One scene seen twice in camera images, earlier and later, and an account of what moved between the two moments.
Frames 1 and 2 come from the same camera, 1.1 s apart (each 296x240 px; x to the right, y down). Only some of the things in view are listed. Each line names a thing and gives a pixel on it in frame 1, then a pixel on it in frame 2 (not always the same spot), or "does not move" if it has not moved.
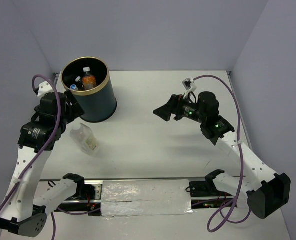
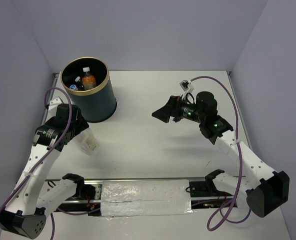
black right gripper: x=174 y=106 does not move
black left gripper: x=74 y=110 to x=81 y=124
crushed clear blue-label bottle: x=79 y=83 does not move
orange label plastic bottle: x=89 y=81 does not move
